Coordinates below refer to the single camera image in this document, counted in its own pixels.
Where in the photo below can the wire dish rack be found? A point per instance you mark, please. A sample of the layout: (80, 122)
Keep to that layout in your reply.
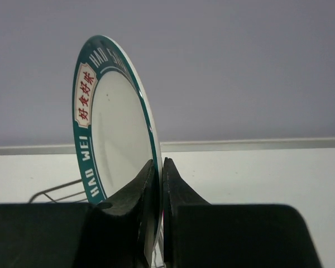
(71, 192)

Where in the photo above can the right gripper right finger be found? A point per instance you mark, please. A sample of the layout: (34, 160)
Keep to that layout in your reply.
(200, 234)

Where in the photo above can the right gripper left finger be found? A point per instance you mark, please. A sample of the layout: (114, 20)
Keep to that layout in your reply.
(118, 232)

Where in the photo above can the green rimmed white plate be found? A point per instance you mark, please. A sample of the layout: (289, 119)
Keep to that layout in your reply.
(116, 142)

